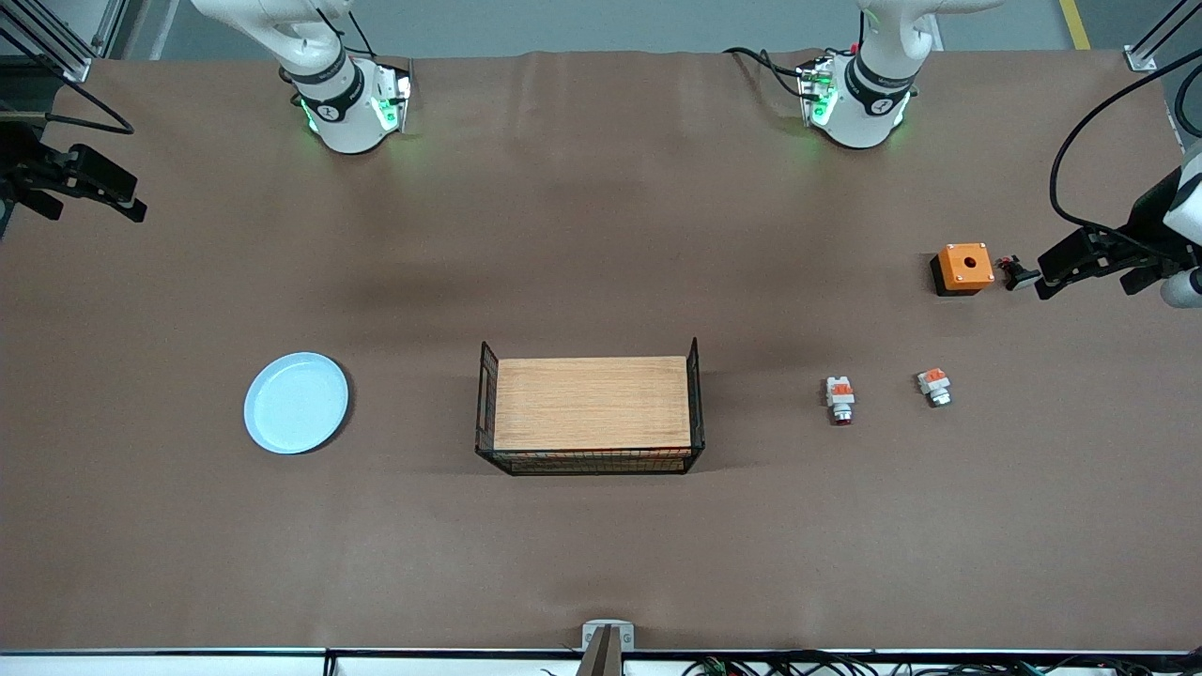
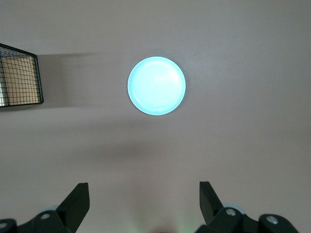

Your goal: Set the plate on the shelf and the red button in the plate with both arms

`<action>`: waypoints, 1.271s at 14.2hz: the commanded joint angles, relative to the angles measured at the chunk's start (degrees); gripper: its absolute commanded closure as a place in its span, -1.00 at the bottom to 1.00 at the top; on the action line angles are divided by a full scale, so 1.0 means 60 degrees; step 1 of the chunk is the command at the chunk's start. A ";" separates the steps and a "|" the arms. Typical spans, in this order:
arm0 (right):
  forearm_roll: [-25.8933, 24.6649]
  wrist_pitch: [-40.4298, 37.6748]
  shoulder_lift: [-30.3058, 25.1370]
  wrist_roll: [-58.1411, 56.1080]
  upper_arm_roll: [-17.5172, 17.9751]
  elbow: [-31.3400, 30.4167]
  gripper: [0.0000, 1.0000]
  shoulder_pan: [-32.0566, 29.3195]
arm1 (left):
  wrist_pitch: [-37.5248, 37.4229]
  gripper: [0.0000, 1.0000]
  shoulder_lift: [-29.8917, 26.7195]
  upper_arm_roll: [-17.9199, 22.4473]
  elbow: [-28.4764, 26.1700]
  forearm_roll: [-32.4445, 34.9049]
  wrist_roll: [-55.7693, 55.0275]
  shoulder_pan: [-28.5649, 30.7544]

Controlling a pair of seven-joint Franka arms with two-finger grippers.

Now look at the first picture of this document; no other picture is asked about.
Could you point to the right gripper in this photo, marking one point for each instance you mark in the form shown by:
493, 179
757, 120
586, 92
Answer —
19, 161

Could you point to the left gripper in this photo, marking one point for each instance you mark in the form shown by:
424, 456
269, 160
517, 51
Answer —
1151, 220

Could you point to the grey orange switch module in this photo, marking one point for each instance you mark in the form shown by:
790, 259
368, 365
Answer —
935, 386
840, 396

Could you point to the light blue round plate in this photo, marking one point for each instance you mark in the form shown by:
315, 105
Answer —
296, 404

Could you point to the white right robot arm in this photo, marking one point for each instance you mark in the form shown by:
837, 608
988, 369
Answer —
338, 113

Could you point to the small black button part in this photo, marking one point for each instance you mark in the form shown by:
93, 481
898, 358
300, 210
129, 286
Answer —
1019, 275

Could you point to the brown table cover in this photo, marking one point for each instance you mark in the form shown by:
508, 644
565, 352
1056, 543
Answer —
282, 563

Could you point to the wooden board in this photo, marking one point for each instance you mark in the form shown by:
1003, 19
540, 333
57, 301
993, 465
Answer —
592, 404

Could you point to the orange button enclosure box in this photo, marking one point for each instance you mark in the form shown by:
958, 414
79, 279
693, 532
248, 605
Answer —
964, 267

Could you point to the aluminium frame post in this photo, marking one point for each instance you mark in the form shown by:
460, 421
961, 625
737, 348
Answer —
1150, 47
66, 52

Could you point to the white table edge rail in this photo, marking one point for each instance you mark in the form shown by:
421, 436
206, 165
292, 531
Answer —
188, 663

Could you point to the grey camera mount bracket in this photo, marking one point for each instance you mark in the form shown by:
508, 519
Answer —
608, 638

